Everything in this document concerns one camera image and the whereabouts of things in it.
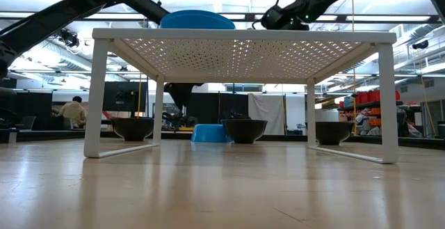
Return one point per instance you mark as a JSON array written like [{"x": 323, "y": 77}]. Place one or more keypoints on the white perforated metal shelf riser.
[{"x": 243, "y": 35}]

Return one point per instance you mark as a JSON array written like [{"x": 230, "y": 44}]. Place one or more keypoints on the dark trash bin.
[{"x": 441, "y": 129}]

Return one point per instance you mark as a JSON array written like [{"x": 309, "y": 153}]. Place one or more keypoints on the rack with red orange bins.
[{"x": 365, "y": 97}]

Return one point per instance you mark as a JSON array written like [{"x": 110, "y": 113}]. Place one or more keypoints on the black bowl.
[
  {"x": 245, "y": 131},
  {"x": 132, "y": 129},
  {"x": 333, "y": 133}
]

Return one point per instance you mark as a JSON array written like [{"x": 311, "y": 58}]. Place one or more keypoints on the white hanging cloth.
[{"x": 269, "y": 107}]

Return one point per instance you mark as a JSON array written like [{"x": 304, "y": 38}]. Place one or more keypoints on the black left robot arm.
[{"x": 52, "y": 20}]

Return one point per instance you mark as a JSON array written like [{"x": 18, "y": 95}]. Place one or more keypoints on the background black robot arm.
[{"x": 174, "y": 121}]

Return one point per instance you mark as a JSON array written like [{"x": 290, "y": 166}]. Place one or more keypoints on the person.
[{"x": 73, "y": 112}]

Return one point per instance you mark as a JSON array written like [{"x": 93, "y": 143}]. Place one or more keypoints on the black partition panel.
[
  {"x": 226, "y": 103},
  {"x": 34, "y": 105}
]

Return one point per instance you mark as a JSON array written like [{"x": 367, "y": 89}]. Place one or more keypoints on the black monitor screen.
[{"x": 121, "y": 96}]

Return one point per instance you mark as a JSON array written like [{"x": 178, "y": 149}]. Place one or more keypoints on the black overhead frame bar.
[{"x": 250, "y": 16}]

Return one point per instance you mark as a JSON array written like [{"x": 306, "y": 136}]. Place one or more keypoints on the black table edge rail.
[{"x": 417, "y": 142}]

